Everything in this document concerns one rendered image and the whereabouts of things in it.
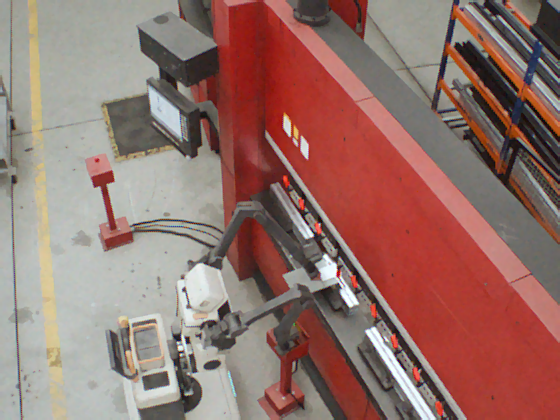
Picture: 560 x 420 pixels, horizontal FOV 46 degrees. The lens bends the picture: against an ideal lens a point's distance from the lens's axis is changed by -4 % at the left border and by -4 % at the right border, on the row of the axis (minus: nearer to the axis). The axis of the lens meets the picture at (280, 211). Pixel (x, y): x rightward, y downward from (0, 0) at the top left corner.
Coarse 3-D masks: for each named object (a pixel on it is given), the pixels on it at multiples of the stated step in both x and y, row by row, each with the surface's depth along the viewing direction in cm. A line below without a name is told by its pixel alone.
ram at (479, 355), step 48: (288, 96) 362; (288, 144) 385; (336, 144) 325; (336, 192) 344; (384, 192) 295; (384, 240) 310; (432, 240) 269; (384, 288) 326; (432, 288) 281; (480, 288) 246; (432, 336) 294; (480, 336) 256; (480, 384) 267; (528, 384) 235
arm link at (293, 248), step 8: (256, 216) 345; (264, 216) 348; (264, 224) 353; (272, 224) 353; (272, 232) 356; (280, 232) 357; (280, 240) 360; (288, 240) 361; (288, 248) 364; (296, 248) 364; (296, 256) 367; (304, 256) 368
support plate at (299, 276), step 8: (320, 264) 395; (288, 272) 391; (296, 272) 391; (304, 272) 391; (288, 280) 387; (296, 280) 387; (304, 280) 387; (320, 280) 387; (328, 280) 387; (336, 280) 388; (312, 288) 383; (320, 288) 384
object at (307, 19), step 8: (304, 0) 324; (312, 0) 322; (320, 0) 323; (328, 0) 330; (352, 0) 312; (296, 8) 335; (304, 8) 327; (312, 8) 326; (320, 8) 326; (328, 8) 336; (360, 8) 317; (296, 16) 331; (304, 16) 330; (312, 16) 329; (320, 16) 330; (328, 16) 331; (360, 16) 321; (304, 24) 331; (312, 24) 330; (320, 24) 330; (360, 24) 324
